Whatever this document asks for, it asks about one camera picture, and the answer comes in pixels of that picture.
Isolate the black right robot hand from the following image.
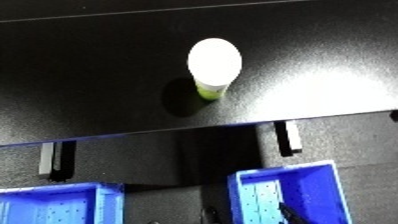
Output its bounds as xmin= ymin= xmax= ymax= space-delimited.
xmin=277 ymin=201 xmax=311 ymax=224

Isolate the white paper cup green band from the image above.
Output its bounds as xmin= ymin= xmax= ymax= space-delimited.
xmin=186 ymin=37 xmax=244 ymax=101

